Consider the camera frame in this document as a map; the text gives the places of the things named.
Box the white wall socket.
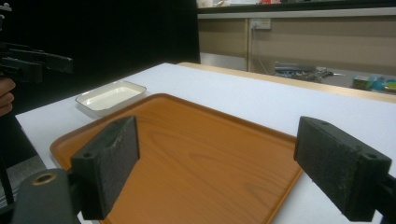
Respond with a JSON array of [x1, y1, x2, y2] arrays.
[[249, 18, 272, 31]]

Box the white rectangular dish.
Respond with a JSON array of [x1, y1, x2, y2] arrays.
[[75, 79, 148, 118]]

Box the colourful toy containers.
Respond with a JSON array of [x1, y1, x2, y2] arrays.
[[351, 74, 396, 93]]

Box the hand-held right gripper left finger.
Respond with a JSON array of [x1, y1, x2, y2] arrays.
[[70, 115, 141, 221]]

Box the orange wooden tray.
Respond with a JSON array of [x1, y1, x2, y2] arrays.
[[49, 92, 304, 224]]

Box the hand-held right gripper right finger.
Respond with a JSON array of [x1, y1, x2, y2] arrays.
[[293, 116, 393, 223]]

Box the grey counter ledge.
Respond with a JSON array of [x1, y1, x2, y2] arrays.
[[196, 0, 396, 21]]

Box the white power cable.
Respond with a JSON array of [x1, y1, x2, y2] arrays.
[[251, 25, 269, 75]]

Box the pile of cables and tools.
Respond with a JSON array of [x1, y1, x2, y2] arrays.
[[274, 62, 346, 84]]

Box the black curtain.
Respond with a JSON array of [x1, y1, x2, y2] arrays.
[[0, 0, 201, 169]]

